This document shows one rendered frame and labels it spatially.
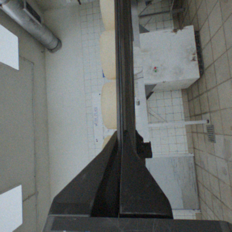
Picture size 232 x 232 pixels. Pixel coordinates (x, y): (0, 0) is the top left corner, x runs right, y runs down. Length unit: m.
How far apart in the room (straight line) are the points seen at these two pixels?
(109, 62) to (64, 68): 3.76
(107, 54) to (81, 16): 4.18
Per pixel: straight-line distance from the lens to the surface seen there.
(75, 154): 3.61
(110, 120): 0.15
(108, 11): 0.20
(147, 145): 0.58
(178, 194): 3.63
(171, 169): 3.46
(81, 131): 3.52
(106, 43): 0.17
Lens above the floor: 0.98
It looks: 8 degrees up
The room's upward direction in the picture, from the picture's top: 95 degrees counter-clockwise
